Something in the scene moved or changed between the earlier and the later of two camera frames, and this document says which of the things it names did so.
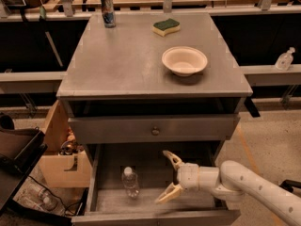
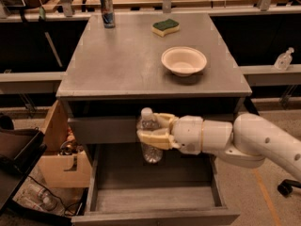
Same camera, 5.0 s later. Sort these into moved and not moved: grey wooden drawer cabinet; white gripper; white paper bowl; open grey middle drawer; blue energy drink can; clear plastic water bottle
Moved: white gripper; clear plastic water bottle
Not moved: grey wooden drawer cabinet; white paper bowl; blue energy drink can; open grey middle drawer
